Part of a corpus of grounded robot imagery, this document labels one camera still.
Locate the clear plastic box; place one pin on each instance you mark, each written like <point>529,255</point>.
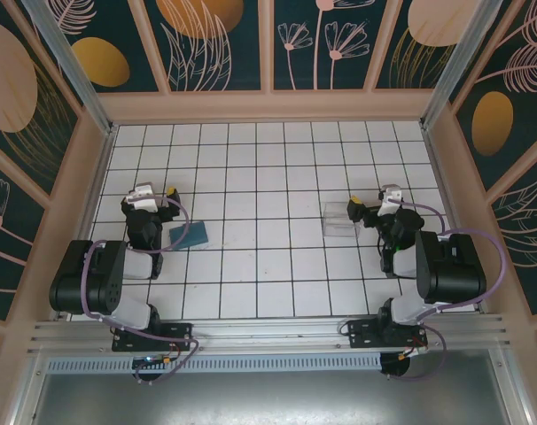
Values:
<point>339,221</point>

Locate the teal card holder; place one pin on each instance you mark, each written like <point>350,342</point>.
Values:
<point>189,235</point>

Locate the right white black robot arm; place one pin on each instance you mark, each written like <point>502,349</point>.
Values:
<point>454,270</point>

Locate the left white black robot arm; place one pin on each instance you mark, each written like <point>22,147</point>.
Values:
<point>95,274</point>

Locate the small black circuit board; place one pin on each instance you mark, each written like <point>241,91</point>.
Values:
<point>155,360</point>

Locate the grey metal sheet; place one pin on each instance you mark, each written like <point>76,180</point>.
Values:
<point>268,398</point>

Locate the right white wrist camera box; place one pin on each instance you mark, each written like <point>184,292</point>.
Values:
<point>390,197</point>

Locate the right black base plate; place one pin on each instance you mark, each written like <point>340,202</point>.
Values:
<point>361,334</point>

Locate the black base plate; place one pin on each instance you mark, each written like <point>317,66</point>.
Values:
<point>180,334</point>
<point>361,334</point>

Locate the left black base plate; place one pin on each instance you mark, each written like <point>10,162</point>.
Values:
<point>180,334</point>

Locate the aluminium rail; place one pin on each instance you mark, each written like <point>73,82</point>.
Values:
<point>268,332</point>

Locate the aluminium frame post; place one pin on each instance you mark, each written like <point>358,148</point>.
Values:
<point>459,57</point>
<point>68,57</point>

